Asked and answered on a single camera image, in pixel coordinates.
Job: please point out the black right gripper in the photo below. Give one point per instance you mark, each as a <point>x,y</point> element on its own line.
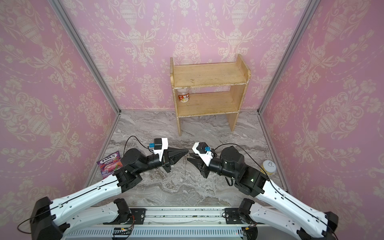
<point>202,167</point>

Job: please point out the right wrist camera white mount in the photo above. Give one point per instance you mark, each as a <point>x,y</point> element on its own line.
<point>204,152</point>

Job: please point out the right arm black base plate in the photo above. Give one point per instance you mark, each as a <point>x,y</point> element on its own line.
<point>234,216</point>

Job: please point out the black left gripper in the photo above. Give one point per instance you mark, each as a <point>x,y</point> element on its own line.
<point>169,157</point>

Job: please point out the purple Fox's candy bag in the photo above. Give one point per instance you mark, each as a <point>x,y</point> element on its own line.
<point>109,164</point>

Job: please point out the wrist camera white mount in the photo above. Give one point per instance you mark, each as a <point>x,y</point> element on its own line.
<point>159,146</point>
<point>204,152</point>

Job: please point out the white yellow round tin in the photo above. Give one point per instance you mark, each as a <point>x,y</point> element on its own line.
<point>269,167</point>

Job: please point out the small jar red label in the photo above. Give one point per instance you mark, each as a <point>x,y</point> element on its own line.
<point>183,95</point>

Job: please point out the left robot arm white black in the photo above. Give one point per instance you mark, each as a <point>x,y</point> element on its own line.
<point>54,219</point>

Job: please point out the wooden two-tier shelf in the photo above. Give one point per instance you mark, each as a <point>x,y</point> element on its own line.
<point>235,75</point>

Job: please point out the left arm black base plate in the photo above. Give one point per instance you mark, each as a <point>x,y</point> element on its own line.
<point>135,215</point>

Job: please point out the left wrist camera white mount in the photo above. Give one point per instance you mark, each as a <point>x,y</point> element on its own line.
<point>159,146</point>

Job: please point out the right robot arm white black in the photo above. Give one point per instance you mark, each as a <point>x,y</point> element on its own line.
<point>267,203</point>

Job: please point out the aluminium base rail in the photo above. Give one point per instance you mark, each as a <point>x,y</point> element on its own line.
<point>177,223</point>

